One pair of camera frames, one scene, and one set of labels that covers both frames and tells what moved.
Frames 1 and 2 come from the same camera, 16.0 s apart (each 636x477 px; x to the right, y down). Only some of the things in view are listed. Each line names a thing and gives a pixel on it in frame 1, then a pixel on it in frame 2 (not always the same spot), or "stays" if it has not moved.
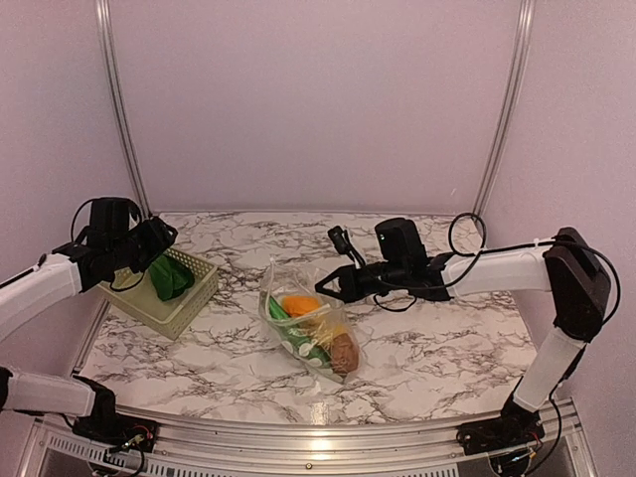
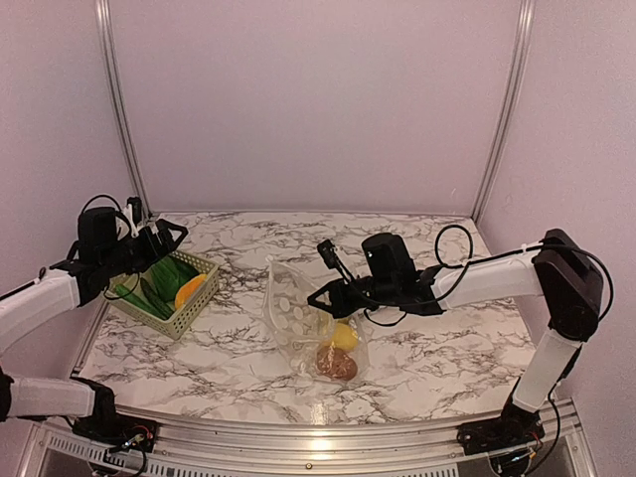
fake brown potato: (344, 353) to (336, 363)
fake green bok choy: (170, 278) stays
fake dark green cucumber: (297, 340) to (150, 301)
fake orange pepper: (299, 304) to (188, 290)
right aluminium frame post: (509, 113) stays
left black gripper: (159, 238) stays
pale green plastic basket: (170, 317) stays
